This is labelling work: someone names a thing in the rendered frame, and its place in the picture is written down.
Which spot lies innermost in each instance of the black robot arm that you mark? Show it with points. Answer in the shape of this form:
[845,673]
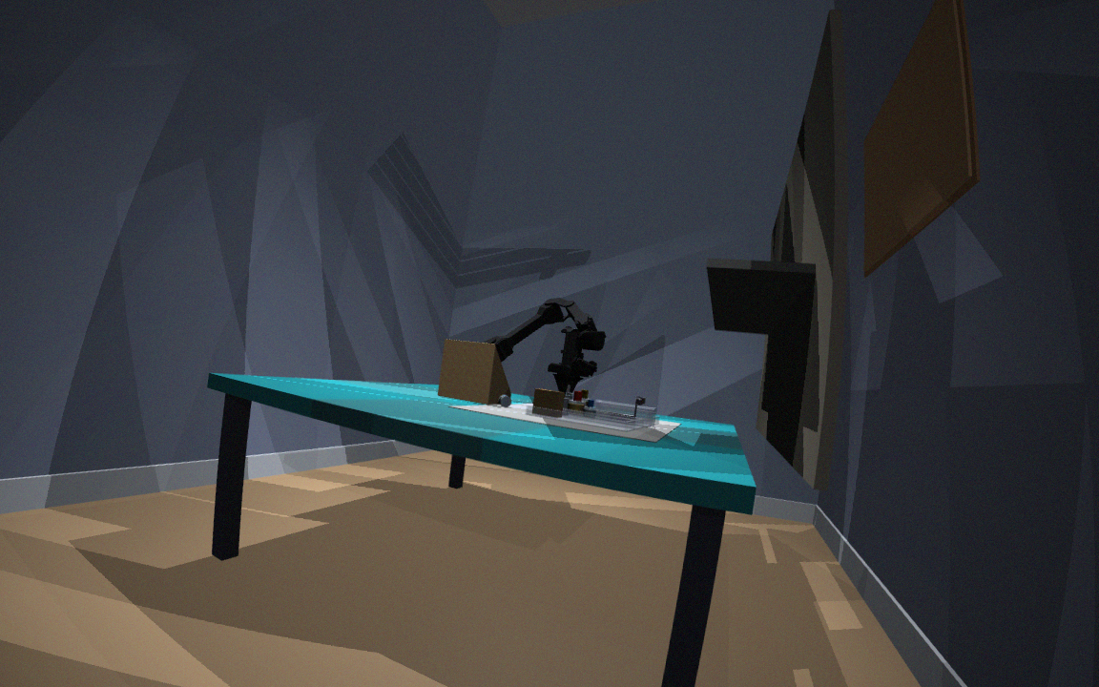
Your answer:
[585,336]

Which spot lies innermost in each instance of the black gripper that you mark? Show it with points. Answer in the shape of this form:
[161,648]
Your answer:
[565,375]

